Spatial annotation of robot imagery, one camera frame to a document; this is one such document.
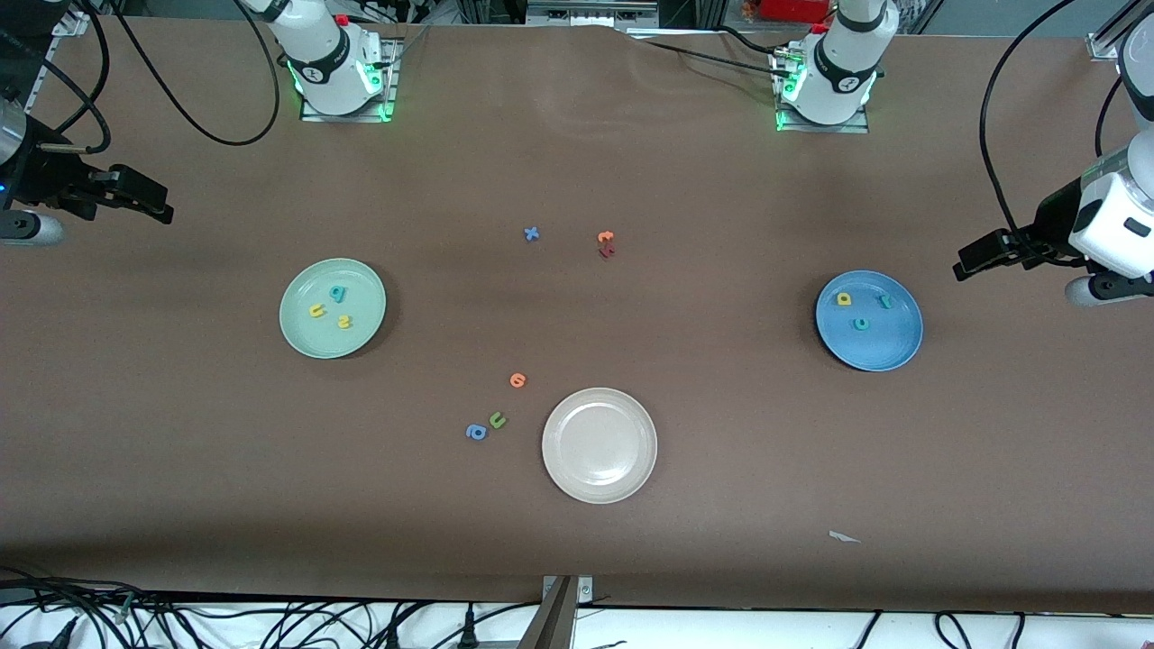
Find blue plate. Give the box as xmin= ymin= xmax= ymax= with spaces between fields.
xmin=815 ymin=270 xmax=924 ymax=372

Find green plate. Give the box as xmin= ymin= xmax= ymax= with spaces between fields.
xmin=279 ymin=258 xmax=388 ymax=361

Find red box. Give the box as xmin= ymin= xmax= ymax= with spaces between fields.
xmin=757 ymin=0 xmax=832 ymax=23

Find beige plate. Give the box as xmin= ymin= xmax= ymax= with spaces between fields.
xmin=541 ymin=387 xmax=658 ymax=505

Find grey metal device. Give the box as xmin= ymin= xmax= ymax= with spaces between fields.
xmin=526 ymin=0 xmax=660 ymax=28

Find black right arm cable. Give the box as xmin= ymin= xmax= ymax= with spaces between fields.
xmin=0 ymin=0 xmax=280 ymax=147

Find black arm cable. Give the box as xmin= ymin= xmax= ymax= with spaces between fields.
xmin=979 ymin=0 xmax=1128 ymax=237
xmin=0 ymin=0 xmax=280 ymax=147

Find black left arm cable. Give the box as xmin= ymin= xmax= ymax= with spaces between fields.
xmin=979 ymin=0 xmax=1128 ymax=237

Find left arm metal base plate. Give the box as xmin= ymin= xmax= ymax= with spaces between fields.
xmin=774 ymin=47 xmax=871 ymax=134

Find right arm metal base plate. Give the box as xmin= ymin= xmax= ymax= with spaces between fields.
xmin=299 ymin=38 xmax=398 ymax=123

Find black cable on table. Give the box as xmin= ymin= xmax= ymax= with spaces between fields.
xmin=631 ymin=25 xmax=794 ymax=73

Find metal table bracket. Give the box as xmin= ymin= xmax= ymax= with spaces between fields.
xmin=518 ymin=575 xmax=594 ymax=649

